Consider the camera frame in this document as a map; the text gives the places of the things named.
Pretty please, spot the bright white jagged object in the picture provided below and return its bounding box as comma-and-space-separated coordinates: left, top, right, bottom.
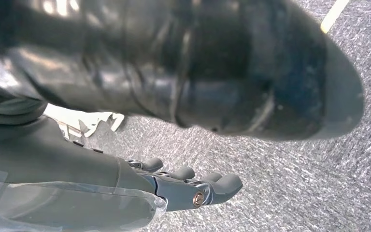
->
43, 103, 125, 141

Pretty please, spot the glossy black robot body shell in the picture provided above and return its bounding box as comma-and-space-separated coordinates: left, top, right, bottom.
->
0, 0, 365, 142

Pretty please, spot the yellow floor tape square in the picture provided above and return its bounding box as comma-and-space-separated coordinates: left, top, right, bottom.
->
320, 0, 350, 34

